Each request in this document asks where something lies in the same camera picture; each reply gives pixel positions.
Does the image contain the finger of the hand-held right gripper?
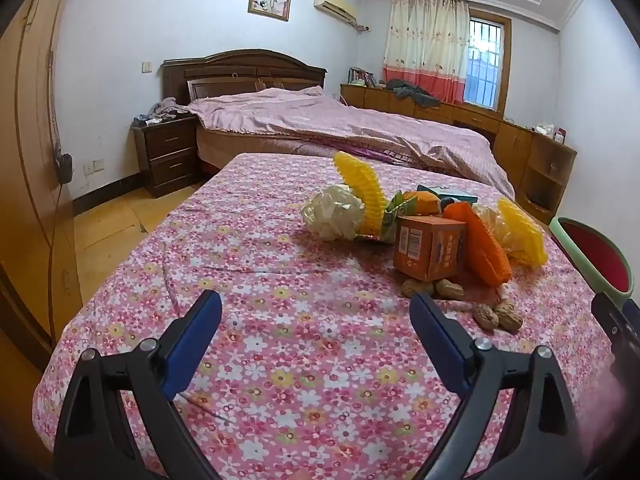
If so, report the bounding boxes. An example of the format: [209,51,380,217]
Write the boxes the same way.
[591,292,640,361]

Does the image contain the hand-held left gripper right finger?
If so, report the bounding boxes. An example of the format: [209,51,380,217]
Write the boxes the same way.
[409,291,593,480]

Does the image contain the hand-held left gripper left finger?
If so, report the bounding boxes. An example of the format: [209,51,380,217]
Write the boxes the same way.
[52,289,236,480]

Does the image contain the peanut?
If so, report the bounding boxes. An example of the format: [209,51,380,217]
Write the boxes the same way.
[492,299,523,332]
[473,304,500,330]
[434,279,466,300]

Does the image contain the red bucket with green rim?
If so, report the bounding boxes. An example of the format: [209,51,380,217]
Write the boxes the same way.
[548,217,635,308]

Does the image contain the orange cardboard box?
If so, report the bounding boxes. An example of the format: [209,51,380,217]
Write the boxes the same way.
[393,215,471,282]

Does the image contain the orange foam fruit net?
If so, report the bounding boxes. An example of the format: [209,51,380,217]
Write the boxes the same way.
[444,202,513,286]

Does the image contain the yellow foam fruit net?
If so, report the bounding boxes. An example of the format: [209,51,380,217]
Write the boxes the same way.
[495,197,547,266]
[333,151,387,237]

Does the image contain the white foam fruit net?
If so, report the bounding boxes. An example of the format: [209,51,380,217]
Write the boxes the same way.
[472,204,516,256]
[300,185,367,241]

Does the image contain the green snack packet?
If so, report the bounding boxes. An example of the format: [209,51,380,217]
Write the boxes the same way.
[357,191,416,245]

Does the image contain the teal and white box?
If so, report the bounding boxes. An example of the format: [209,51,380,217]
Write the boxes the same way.
[416,184,480,207]

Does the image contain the pink floral blanket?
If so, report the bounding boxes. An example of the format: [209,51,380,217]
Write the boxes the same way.
[32,152,631,480]

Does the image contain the dark wooden nightstand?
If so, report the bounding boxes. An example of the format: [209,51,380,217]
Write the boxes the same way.
[131,114,201,199]

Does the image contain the light wooden cabinet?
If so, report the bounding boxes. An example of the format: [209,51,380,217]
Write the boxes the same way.
[340,83,578,221]

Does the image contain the black charger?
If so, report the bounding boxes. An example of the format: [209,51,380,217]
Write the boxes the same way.
[54,152,74,183]

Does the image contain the pile of clothes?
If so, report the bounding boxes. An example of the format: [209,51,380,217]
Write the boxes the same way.
[132,100,193,126]

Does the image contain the wooden wardrobe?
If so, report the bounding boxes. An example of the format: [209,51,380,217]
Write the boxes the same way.
[0,0,86,356]

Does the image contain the pink checked duvet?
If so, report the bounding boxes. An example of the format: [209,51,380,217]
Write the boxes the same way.
[186,86,516,201]

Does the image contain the grey clothes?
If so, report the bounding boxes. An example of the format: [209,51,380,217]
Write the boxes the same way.
[385,78,442,108]

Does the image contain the dark wooden bed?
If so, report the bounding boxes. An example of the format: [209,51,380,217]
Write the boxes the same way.
[161,49,501,181]

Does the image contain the barred window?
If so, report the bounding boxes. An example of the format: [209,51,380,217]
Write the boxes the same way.
[462,7,513,111]

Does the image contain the cream and red curtain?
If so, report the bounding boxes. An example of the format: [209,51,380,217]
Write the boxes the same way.
[382,0,471,106]

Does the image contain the white air conditioner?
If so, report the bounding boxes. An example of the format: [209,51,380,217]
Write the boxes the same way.
[313,0,360,25]

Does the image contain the black charger cable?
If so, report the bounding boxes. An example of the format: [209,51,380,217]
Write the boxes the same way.
[42,180,63,311]

